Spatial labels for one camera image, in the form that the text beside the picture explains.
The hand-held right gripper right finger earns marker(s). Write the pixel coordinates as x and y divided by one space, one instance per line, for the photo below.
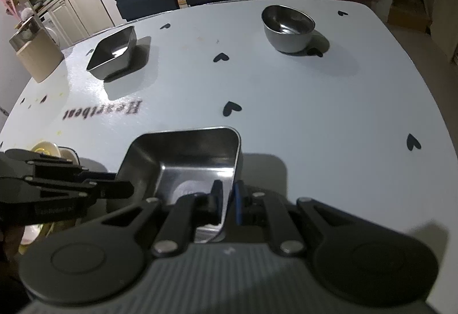
239 205

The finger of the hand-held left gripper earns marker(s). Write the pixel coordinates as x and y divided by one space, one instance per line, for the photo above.
107 188
53 163

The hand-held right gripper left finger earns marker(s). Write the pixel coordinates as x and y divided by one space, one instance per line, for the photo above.
216 194

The large rectangular steel tray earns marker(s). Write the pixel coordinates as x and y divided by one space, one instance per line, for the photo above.
186 153

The small rectangular steel tray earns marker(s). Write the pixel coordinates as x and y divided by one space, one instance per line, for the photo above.
111 49

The round steel bowl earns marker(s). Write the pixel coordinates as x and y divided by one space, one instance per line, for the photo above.
286 24

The person's left hand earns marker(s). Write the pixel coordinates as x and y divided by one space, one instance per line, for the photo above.
10 240

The beige canister steel lid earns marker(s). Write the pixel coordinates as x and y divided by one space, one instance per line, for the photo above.
39 56

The white kitchen cabinet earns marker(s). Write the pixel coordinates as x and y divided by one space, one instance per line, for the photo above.
82 10

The cardboard box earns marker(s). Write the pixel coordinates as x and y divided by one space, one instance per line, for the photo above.
408 17

